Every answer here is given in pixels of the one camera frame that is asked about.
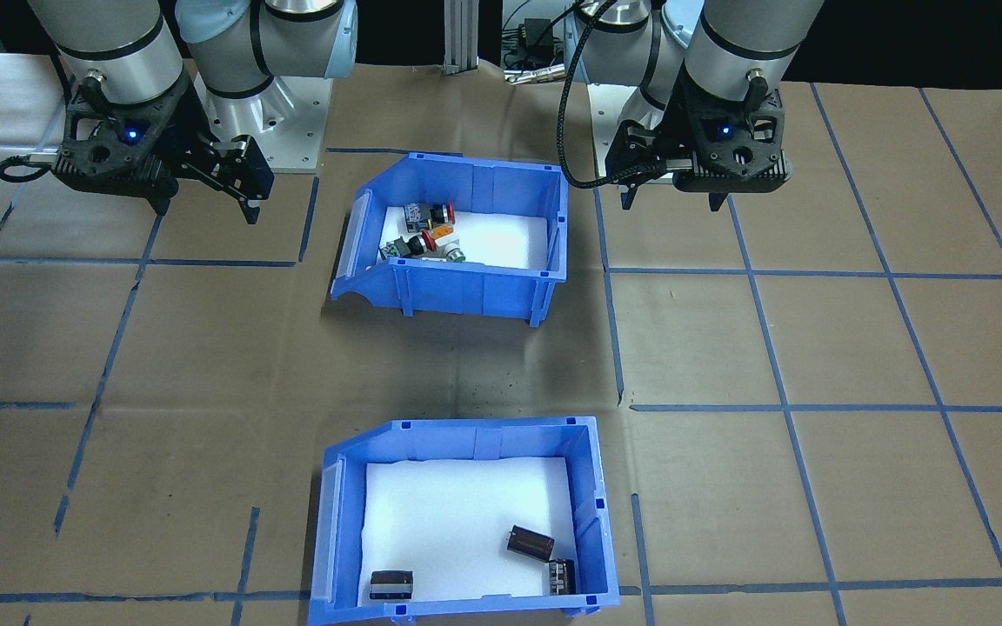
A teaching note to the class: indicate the blue bin with push buttons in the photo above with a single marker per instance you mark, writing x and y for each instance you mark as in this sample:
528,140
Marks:
466,291

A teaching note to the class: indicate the blue bin with capacitors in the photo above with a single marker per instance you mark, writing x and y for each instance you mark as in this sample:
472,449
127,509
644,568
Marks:
466,613

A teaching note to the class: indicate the pile of push-button switches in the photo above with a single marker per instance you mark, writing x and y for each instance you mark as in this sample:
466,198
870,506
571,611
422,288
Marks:
510,239

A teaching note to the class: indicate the red button black body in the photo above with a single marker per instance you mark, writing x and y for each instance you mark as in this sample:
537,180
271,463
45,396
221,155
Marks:
405,248

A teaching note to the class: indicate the red mushroom button grey block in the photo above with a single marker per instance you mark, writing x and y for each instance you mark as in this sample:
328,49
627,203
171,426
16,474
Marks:
427,213

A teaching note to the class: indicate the silver metal plug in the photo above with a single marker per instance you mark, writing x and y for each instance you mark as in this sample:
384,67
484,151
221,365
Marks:
536,76

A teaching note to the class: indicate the black power adapter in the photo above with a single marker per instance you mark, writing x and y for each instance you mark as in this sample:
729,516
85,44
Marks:
534,35

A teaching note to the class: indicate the dark brown cylindrical capacitor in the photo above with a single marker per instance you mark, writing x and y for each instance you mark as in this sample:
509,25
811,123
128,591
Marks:
531,543

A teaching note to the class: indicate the black relay block right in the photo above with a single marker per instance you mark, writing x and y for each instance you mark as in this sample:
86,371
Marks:
562,576

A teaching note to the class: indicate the white foam liner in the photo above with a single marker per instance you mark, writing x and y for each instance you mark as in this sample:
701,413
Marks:
449,522

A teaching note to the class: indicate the black cylindrical capacitor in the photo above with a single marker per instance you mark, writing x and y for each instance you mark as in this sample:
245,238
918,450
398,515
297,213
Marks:
390,584

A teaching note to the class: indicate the black ribbed wrist camera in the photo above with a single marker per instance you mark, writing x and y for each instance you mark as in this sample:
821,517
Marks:
118,181
731,178

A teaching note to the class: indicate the white square base plate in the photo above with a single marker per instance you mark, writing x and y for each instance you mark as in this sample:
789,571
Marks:
605,109
305,122

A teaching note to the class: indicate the orange block silver switch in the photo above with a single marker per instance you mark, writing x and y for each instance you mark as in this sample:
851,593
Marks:
442,233

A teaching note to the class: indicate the upright aluminium profile post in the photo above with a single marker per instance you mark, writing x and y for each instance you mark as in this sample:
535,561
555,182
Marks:
462,35

